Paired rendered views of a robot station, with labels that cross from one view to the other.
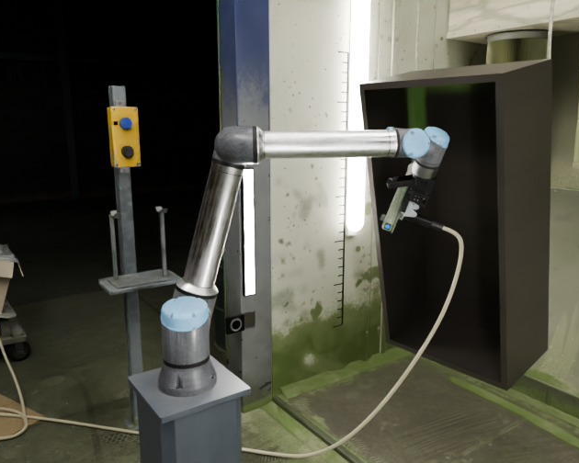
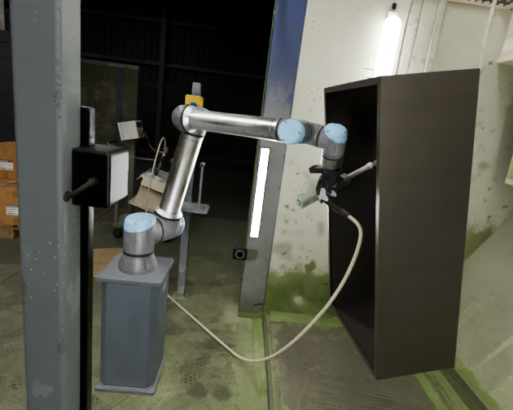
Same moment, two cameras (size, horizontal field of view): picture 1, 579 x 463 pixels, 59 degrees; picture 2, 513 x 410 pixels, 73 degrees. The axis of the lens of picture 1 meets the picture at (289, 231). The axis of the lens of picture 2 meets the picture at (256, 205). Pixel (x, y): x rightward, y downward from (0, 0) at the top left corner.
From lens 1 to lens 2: 110 cm
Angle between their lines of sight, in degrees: 31
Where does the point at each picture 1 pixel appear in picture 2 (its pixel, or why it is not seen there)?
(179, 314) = (129, 220)
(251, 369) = (248, 290)
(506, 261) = (380, 259)
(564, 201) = not seen: outside the picture
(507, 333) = (379, 327)
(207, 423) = (128, 294)
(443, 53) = (490, 76)
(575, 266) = not seen: outside the picture
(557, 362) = (509, 394)
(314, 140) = (219, 119)
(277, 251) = (282, 212)
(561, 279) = not seen: outside the picture
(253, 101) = (278, 100)
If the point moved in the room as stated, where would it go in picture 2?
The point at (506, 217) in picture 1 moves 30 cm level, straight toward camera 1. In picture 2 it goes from (382, 216) to (322, 221)
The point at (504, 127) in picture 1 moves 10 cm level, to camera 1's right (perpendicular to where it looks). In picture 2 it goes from (381, 128) to (412, 132)
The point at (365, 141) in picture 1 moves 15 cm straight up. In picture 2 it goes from (252, 124) to (257, 83)
